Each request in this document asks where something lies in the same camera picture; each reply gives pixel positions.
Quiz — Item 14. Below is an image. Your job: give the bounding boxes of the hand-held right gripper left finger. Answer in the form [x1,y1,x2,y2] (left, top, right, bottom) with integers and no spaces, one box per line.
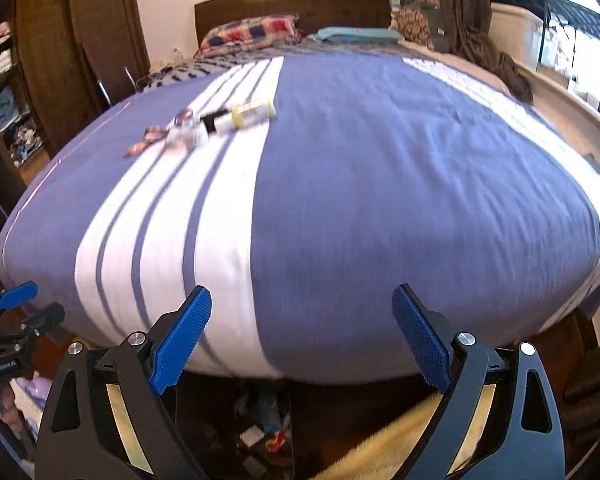
[35,285,213,480]

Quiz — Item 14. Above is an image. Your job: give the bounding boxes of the person's left hand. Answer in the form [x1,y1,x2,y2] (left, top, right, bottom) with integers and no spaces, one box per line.
[0,384,24,434]

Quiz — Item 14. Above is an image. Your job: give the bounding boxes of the brown patterned cushion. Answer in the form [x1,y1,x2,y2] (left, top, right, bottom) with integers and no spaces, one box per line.
[389,0,441,51]

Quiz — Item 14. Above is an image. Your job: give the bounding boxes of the wooden bed frame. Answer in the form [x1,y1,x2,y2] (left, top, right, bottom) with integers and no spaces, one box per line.
[55,304,600,412]

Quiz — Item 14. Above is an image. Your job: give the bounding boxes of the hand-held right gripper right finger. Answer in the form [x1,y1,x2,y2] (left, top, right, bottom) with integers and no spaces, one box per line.
[391,283,567,480]

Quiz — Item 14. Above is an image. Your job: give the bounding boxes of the teal pillow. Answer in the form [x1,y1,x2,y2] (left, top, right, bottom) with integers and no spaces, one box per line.
[307,26,404,44]

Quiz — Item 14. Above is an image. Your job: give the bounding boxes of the patterned ribbon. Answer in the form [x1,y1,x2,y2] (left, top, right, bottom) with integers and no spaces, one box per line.
[121,124,174,159]

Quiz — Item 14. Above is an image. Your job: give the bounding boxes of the dark cloth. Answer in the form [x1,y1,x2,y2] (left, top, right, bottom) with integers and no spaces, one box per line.
[562,334,600,446]

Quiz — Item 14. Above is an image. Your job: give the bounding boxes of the zebra patterned blanket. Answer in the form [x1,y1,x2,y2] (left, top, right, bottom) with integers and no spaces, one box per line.
[139,39,422,92]

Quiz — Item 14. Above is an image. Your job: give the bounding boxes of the brown curtain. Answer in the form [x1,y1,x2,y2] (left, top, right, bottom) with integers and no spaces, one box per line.
[399,0,535,106]

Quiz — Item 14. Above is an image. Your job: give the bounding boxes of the cream fleece garment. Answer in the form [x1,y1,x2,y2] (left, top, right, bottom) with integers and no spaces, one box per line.
[309,389,496,480]

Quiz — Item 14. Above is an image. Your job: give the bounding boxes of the dark wooden wardrobe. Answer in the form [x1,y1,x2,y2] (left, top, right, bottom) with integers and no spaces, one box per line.
[0,0,151,187]

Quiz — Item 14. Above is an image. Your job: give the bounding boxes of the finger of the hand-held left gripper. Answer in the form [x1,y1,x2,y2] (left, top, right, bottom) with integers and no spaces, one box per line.
[17,302,66,339]
[0,281,39,310]

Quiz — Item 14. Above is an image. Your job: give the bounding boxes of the white storage box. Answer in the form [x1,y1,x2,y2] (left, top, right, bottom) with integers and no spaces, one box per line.
[489,2,556,74]

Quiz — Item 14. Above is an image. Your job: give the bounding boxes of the black bin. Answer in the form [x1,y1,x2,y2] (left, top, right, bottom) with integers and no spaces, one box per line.
[172,377,306,480]

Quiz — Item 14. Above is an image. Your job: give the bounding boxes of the metal frame chair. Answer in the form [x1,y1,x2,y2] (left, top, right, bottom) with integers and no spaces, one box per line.
[82,44,141,111]

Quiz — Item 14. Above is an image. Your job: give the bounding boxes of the dark wooden headboard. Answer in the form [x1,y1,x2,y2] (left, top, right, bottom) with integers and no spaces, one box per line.
[193,0,392,59]

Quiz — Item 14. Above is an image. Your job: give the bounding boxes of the light blue folded clothes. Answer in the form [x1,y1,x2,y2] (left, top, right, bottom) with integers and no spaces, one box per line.
[0,87,26,129]

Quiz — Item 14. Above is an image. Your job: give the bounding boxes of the blue white striped bedsheet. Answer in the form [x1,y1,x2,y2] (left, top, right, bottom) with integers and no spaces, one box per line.
[0,54,600,387]

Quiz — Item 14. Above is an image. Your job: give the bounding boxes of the yellow bottle with white cap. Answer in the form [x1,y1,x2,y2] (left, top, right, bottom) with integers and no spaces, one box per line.
[212,100,277,137]

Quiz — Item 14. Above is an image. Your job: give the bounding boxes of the black folding rack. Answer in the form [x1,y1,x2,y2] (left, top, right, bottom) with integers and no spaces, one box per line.
[539,0,600,127]

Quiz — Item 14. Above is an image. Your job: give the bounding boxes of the plaid pillow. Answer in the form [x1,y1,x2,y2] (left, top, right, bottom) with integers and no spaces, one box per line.
[194,15,304,59]

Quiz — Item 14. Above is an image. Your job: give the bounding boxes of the beige window sill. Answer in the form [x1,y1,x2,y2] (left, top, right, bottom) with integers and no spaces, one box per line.
[509,57,600,171]

